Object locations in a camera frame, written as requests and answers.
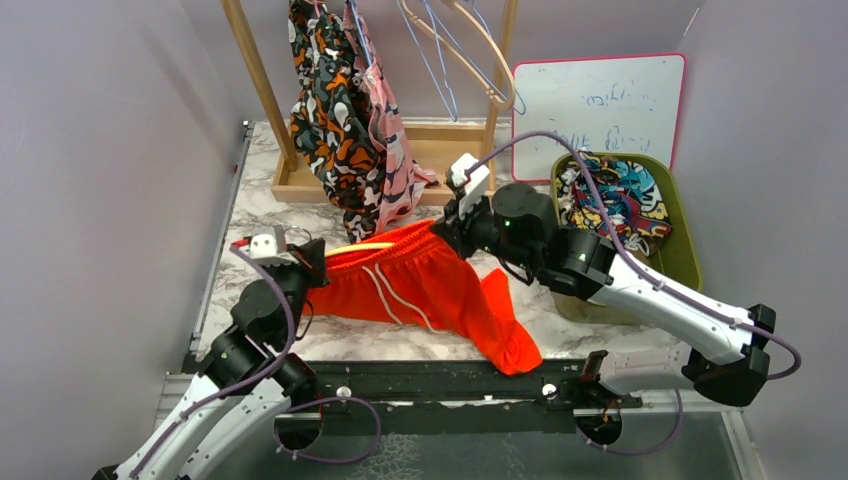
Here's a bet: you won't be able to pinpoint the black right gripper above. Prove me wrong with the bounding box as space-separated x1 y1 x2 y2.
432 184 540 272

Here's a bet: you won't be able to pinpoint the pink framed whiteboard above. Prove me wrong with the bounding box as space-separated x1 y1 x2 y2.
511 52 686 183

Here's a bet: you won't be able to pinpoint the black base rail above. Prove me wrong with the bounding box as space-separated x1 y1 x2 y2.
182 357 644 435

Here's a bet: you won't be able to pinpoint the wooden clothes rack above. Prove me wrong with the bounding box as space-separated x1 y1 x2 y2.
221 1 518 203

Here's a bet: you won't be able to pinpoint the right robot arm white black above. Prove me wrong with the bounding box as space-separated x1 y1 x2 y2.
431 184 776 407

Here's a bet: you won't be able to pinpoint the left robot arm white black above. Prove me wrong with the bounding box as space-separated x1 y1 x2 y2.
94 235 327 479

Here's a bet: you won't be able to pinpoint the colourful patterned shorts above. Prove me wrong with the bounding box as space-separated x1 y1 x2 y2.
553 152 673 257

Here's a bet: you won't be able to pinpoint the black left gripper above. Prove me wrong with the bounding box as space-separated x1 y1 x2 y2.
262 238 332 345

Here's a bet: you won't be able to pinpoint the camouflage orange black garment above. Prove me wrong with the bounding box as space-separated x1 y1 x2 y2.
288 1 385 243

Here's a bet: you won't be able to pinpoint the cream wooden hanger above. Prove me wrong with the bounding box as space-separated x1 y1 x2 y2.
400 0 517 113

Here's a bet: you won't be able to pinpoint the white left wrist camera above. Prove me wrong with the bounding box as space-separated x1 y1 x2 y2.
231 225 294 266

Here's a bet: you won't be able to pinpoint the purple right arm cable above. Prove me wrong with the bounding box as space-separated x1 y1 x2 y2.
466 130 803 458

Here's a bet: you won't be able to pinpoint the light blue wire hanger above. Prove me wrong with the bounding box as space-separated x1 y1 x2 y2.
467 0 526 114
396 0 460 123

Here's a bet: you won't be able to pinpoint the olive green plastic basket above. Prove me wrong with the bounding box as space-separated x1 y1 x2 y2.
550 152 702 291

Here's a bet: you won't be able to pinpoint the pink patterned garment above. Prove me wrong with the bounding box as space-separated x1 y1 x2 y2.
343 1 439 232

